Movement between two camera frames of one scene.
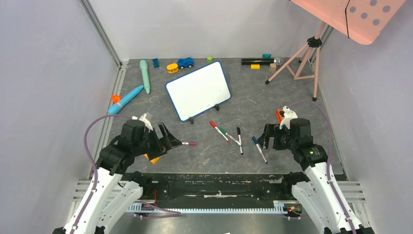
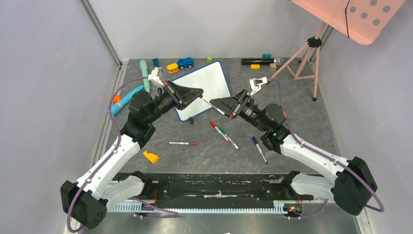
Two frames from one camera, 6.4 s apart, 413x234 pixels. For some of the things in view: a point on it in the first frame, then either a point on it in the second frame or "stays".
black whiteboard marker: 241,147 → 211,105
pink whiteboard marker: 190,143 stays
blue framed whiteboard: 198,91 stays
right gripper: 274,138 → 239,104
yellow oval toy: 172,68 stays
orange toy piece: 116,98 stays
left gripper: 162,145 → 181,96
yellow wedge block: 153,161 stays
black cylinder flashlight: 278,61 stays
